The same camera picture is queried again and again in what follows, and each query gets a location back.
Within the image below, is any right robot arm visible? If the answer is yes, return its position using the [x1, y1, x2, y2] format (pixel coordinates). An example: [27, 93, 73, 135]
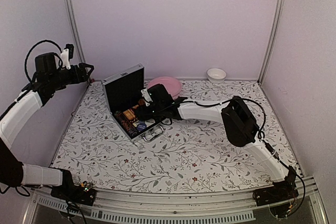
[135, 84, 297, 201]

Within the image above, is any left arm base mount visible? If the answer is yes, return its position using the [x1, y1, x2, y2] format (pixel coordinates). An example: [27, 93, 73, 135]
[50, 180, 97, 206]

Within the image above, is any frame post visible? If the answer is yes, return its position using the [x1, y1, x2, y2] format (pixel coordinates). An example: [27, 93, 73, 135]
[59, 0, 92, 84]
[258, 0, 285, 85]

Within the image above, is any brown tall chip stack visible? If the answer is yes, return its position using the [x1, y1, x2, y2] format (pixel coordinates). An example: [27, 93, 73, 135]
[121, 120, 137, 137]

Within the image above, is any right frame post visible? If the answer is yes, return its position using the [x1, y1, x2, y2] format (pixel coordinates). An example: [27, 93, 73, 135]
[258, 0, 285, 85]

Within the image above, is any pink plate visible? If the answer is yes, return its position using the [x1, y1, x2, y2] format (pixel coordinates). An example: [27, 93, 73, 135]
[147, 77, 182, 99]

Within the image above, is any Texas Hold'em card box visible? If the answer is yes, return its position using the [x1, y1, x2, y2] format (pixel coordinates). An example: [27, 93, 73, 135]
[123, 106, 138, 123]

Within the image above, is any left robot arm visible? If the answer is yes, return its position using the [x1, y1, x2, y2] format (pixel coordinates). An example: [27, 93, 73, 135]
[1, 49, 94, 200]

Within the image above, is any aluminium poker case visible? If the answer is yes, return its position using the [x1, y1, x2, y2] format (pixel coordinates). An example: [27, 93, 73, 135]
[101, 64, 164, 143]

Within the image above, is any purple small blind button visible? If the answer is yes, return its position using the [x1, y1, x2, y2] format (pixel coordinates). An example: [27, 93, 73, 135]
[136, 122, 147, 132]

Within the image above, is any left frame post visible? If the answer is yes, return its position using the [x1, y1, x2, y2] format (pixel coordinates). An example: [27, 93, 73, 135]
[59, 0, 92, 84]

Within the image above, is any green chip roll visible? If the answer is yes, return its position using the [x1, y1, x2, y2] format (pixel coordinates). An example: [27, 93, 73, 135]
[114, 111, 127, 123]

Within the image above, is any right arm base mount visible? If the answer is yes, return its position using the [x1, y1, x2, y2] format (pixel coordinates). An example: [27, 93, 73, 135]
[253, 180, 299, 206]

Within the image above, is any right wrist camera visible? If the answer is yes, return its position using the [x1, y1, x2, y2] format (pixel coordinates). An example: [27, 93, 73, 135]
[141, 88, 153, 103]

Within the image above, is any white bowl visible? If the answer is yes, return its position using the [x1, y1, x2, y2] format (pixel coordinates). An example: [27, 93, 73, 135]
[207, 68, 226, 83]

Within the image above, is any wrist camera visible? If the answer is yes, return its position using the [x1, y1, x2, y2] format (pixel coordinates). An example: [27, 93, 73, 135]
[60, 44, 74, 70]
[141, 88, 153, 103]

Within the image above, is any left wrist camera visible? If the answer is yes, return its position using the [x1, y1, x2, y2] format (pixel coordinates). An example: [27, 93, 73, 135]
[60, 44, 74, 70]

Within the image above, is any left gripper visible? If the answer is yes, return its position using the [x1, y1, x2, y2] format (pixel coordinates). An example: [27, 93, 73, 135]
[49, 62, 95, 90]

